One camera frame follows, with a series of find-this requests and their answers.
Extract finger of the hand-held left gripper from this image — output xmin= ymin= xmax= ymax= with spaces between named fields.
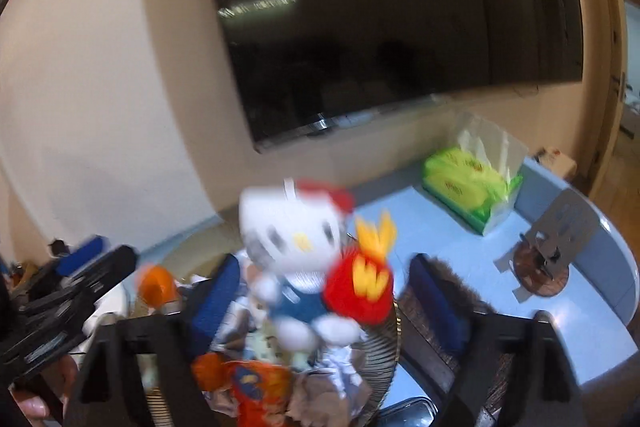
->
xmin=65 ymin=246 xmax=139 ymax=308
xmin=50 ymin=236 xmax=111 ymax=278

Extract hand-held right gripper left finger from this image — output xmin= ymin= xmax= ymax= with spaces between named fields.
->
xmin=65 ymin=254 xmax=242 ymax=427

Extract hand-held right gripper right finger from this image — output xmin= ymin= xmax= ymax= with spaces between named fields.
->
xmin=409 ymin=253 xmax=601 ymax=427

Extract orange fruit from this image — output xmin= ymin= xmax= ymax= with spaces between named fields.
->
xmin=137 ymin=264 xmax=178 ymax=308

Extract white cat plush toy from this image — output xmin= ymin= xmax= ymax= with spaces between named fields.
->
xmin=239 ymin=179 xmax=401 ymax=350

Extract person's left hand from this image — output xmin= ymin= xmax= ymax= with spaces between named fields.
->
xmin=10 ymin=354 xmax=78 ymax=425

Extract dark woven mat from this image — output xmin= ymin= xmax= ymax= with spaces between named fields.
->
xmin=395 ymin=257 xmax=506 ymax=413

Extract orange snack packet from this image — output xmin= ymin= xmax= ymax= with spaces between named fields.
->
xmin=192 ymin=349 xmax=293 ymax=427

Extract black glossy object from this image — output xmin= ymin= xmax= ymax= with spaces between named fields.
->
xmin=375 ymin=397 xmax=436 ymax=427

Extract green tissue pack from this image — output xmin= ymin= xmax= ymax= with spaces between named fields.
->
xmin=421 ymin=147 xmax=523 ymax=237

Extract grey phone stand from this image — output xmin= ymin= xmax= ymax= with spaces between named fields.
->
xmin=512 ymin=189 xmax=598 ymax=298

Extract clear plastic holder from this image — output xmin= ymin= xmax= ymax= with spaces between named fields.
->
xmin=457 ymin=111 xmax=528 ymax=188

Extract small white box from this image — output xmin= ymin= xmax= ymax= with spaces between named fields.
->
xmin=532 ymin=147 xmax=578 ymax=180

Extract wooden door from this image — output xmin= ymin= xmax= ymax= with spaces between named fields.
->
xmin=575 ymin=0 xmax=640 ymax=208

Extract black wall television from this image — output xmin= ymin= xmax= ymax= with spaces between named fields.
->
xmin=200 ymin=0 xmax=586 ymax=152

